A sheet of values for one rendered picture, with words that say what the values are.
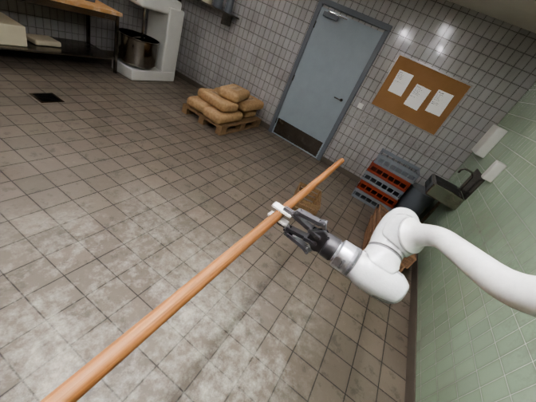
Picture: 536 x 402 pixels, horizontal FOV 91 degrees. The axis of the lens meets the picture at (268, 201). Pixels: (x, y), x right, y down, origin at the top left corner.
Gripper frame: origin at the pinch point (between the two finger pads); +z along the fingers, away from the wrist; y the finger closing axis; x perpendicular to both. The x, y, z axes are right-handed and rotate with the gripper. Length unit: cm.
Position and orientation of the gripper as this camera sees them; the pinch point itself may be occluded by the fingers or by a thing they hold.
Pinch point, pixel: (280, 214)
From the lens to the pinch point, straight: 83.9
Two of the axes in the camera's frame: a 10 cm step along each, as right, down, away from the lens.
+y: -3.5, 7.7, 5.3
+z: -8.1, -5.4, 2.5
